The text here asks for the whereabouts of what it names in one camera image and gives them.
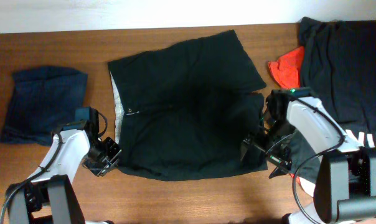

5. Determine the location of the black garment white lettering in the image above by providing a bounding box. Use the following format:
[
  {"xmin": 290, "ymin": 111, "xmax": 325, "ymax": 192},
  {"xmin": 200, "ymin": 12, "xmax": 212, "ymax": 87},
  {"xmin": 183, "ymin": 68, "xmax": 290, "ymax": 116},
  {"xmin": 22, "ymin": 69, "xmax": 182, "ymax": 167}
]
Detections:
[{"xmin": 288, "ymin": 128, "xmax": 376, "ymax": 184}]

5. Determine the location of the black t-shirt on pile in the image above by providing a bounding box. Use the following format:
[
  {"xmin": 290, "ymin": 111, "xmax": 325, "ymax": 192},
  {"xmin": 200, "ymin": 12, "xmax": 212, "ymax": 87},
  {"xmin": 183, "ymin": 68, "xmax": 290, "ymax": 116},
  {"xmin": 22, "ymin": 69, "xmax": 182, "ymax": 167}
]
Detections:
[{"xmin": 298, "ymin": 17, "xmax": 376, "ymax": 134}]

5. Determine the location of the black shorts patterned waistband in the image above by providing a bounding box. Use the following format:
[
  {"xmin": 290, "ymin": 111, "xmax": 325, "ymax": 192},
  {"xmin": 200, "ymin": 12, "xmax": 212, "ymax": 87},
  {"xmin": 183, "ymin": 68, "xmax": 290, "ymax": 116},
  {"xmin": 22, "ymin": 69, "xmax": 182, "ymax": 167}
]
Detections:
[{"xmin": 108, "ymin": 30, "xmax": 267, "ymax": 181}]

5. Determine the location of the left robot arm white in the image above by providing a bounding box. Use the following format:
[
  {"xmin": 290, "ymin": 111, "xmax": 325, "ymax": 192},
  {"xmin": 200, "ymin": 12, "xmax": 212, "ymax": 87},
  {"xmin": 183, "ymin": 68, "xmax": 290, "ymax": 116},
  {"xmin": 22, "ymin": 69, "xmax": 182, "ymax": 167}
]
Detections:
[{"xmin": 0, "ymin": 107, "xmax": 121, "ymax": 224}]

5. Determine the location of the red garment in pile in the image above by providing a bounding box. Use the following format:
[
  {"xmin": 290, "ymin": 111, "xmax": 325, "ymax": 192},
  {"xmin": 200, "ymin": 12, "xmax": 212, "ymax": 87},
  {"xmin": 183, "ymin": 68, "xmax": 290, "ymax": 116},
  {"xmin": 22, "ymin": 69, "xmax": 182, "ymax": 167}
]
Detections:
[{"xmin": 268, "ymin": 47, "xmax": 304, "ymax": 89}]

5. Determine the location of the folded navy blue garment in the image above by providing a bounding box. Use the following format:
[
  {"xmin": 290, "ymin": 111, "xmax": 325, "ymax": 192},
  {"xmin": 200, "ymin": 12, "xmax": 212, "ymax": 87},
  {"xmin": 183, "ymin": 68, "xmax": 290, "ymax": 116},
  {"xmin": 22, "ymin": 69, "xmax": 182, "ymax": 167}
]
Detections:
[{"xmin": 0, "ymin": 66, "xmax": 88, "ymax": 146}]

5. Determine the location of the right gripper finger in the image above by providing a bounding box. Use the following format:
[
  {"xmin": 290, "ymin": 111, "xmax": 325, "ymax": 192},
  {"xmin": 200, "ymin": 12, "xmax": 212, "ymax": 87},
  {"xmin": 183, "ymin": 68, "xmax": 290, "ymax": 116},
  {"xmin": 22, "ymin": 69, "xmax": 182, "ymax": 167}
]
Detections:
[
  {"xmin": 240, "ymin": 138, "xmax": 253, "ymax": 161},
  {"xmin": 268, "ymin": 166, "xmax": 289, "ymax": 179}
]

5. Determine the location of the white garment under pile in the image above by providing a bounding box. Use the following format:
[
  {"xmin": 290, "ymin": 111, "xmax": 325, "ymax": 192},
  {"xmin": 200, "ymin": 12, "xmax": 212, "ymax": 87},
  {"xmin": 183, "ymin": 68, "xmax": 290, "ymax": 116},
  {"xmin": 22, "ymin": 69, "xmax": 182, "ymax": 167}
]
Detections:
[{"xmin": 299, "ymin": 177, "xmax": 316, "ymax": 197}]

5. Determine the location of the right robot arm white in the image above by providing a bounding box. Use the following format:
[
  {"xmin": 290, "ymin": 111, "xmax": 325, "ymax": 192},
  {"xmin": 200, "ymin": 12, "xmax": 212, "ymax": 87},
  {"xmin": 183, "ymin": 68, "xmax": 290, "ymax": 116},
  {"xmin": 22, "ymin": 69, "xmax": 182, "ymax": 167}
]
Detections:
[{"xmin": 240, "ymin": 88, "xmax": 376, "ymax": 223}]

